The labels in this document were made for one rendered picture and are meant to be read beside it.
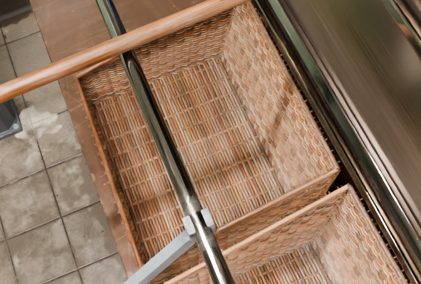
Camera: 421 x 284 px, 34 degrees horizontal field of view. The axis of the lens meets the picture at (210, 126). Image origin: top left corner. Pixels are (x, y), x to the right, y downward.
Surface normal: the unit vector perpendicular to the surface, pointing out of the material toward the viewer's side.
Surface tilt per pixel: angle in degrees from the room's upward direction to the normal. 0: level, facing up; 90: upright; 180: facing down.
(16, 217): 0
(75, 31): 0
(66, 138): 0
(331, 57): 47
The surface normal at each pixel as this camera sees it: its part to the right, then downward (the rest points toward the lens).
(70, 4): -0.09, -0.47
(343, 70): -0.73, -0.04
